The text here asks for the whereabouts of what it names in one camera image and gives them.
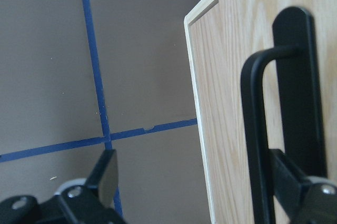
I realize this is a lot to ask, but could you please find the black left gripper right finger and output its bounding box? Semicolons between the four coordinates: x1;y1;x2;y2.
270;149;311;208

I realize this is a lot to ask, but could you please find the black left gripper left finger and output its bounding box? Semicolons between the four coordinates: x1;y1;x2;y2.
85;149;118;207

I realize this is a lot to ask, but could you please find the black metal drawer handle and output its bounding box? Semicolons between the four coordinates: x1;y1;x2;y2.
241;6;327;223

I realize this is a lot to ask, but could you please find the wooden drawer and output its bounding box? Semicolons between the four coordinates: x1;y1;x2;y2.
188;0;337;224

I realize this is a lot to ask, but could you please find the light wooden drawer cabinet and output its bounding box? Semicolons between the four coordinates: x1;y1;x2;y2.
184;0;219;223

